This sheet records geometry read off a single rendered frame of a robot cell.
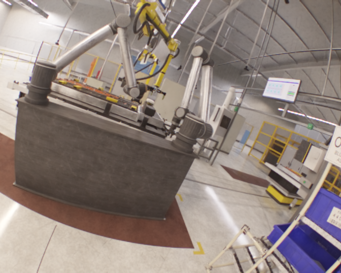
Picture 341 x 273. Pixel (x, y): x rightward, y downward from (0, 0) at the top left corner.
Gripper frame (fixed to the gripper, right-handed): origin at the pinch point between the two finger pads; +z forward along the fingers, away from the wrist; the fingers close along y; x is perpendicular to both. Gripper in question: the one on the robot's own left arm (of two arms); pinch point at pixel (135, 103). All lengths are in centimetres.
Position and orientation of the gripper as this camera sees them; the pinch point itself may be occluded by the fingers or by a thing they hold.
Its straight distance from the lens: 216.8
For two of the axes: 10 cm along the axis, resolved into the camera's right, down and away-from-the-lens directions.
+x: 1.9, -8.7, 4.5
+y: 9.0, 3.3, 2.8
